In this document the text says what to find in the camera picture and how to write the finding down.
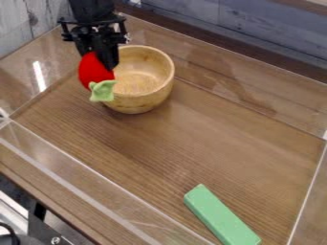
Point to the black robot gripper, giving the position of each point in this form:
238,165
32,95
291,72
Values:
94,36

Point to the red plush strawberry toy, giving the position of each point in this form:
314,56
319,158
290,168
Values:
96,78

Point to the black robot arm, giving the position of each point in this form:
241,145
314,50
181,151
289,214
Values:
92,10

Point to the light wooden bowl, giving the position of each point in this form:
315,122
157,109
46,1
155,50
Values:
145,75

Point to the black table leg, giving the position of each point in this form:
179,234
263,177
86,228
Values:
39,211

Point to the green rectangular block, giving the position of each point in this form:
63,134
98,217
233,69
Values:
219,219

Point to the clear acrylic corner bracket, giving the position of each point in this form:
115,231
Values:
123,36

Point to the clear acrylic front wall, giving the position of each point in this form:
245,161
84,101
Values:
100,208

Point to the black device with cable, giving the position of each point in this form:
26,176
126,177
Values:
39,234

